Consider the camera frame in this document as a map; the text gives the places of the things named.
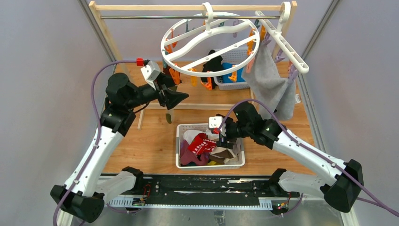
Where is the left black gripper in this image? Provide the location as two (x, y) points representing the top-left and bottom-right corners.
(126, 73), (189, 110)

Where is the brown argyle sock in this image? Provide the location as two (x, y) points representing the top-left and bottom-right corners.
(163, 63), (177, 124)

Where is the red patterned sock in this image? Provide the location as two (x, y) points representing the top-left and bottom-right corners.
(188, 133), (216, 155)

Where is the purple striped sock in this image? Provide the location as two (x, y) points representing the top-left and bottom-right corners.
(179, 140), (209, 166)

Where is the round white clip hanger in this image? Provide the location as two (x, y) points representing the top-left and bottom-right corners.
(160, 2), (261, 77)

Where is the pink clothespin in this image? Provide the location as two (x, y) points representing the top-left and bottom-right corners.
(245, 57), (255, 73)

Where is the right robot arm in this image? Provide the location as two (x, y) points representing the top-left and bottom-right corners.
(208, 100), (364, 213)

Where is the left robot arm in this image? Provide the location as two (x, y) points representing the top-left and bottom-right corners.
(50, 73), (189, 223)

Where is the straight white clip hanger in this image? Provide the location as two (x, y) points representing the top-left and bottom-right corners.
(259, 1), (309, 74)

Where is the orange clothespin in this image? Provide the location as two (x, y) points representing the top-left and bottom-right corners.
(201, 77), (214, 90)

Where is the white front basket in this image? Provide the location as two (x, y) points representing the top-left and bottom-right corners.
(176, 123), (246, 171)

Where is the white basket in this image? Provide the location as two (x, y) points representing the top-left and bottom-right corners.
(214, 47), (249, 91)
(176, 123), (246, 171)

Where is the black cloth on basket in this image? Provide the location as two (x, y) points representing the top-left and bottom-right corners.
(201, 49), (224, 89)

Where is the blue cloth in basket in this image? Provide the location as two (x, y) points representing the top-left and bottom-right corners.
(221, 63), (245, 83)

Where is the grey towel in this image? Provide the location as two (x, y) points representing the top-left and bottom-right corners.
(241, 43), (296, 121)

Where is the white back basket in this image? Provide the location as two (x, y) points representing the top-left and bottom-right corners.
(214, 47), (249, 91)

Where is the metal rack rod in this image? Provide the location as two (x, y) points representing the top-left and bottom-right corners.
(100, 16), (280, 19)

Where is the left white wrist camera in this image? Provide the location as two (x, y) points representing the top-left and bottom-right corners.
(140, 60), (161, 90)

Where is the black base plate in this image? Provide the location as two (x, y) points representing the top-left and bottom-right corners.
(118, 174), (300, 210)

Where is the wooden drying rack frame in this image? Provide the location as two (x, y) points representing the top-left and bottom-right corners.
(88, 0), (298, 130)

